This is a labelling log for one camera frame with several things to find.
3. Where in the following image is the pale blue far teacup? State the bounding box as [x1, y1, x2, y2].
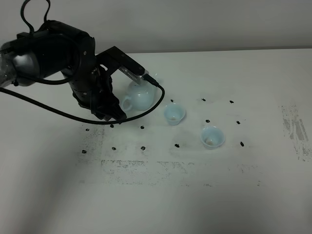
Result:
[164, 103, 186, 126]

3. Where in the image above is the pale blue porcelain teapot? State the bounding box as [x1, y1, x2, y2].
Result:
[120, 81, 156, 112]

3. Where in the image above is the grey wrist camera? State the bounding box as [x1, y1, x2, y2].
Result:
[96, 46, 149, 85]

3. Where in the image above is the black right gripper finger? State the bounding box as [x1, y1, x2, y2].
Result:
[101, 97, 127, 121]

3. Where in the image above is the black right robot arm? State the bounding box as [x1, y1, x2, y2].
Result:
[1, 20, 126, 121]

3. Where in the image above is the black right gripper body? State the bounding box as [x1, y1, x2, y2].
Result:
[72, 66, 116, 119]

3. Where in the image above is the pale blue teacup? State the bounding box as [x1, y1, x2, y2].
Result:
[164, 103, 186, 126]
[200, 126, 225, 150]

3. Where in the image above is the pale blue near teacup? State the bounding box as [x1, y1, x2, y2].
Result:
[200, 126, 225, 150]

